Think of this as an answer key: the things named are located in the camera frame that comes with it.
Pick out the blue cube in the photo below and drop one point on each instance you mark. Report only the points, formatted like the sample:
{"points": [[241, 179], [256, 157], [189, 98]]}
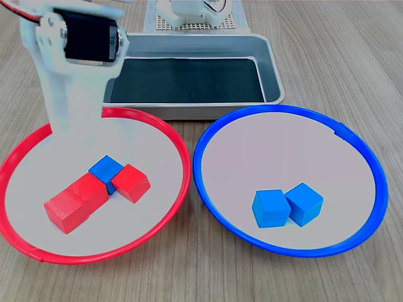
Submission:
{"points": [[105, 170], [270, 209], [304, 204]]}

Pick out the pale perforated plate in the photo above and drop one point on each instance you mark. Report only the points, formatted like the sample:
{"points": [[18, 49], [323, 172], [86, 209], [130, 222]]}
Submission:
{"points": [[163, 26]]}

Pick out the red cube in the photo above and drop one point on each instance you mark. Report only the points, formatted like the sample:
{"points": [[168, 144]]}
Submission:
{"points": [[64, 212], [88, 188], [130, 184]]}

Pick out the steel tray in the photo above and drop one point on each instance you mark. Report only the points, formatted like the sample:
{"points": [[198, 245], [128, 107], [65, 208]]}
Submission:
{"points": [[189, 110]]}

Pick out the red-rimmed white plate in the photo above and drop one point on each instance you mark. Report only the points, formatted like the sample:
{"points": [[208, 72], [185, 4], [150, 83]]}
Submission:
{"points": [[151, 214]]}

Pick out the blue-rimmed white plate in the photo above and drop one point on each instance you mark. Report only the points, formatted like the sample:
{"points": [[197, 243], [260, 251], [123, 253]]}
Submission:
{"points": [[283, 148]]}

